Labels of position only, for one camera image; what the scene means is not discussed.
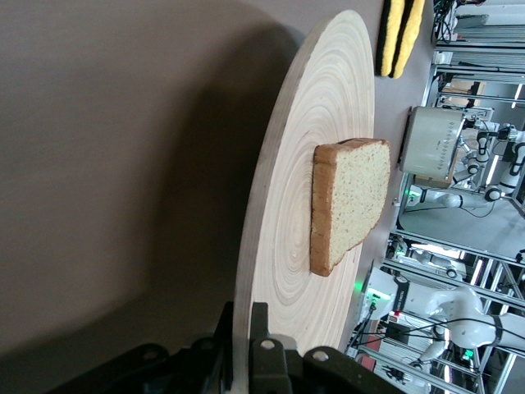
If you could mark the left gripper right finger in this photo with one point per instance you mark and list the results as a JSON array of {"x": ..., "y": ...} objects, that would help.
[{"x": 266, "y": 369}]

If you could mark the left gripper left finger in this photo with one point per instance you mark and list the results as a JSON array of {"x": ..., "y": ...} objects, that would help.
[{"x": 205, "y": 369}]

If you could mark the slice of brown bread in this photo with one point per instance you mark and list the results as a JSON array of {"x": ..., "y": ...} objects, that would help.
[{"x": 357, "y": 193}]

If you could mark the round wooden plate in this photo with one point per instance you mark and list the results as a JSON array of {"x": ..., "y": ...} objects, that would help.
[{"x": 311, "y": 102}]

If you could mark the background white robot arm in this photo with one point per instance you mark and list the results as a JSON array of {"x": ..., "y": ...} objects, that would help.
[
  {"x": 482, "y": 143},
  {"x": 447, "y": 200}
]

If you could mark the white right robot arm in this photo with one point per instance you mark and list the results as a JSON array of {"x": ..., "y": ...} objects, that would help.
[{"x": 463, "y": 312}]

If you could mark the cream and chrome toaster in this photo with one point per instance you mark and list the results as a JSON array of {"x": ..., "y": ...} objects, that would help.
[{"x": 426, "y": 139}]

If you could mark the brown table cover sheet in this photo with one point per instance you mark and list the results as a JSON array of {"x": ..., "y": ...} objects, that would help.
[{"x": 102, "y": 164}]

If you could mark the brown cardboard box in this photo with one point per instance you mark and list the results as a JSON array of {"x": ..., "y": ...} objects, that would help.
[{"x": 463, "y": 92}]

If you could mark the aluminium frame structure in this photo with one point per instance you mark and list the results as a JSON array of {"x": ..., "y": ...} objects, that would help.
[{"x": 428, "y": 82}]

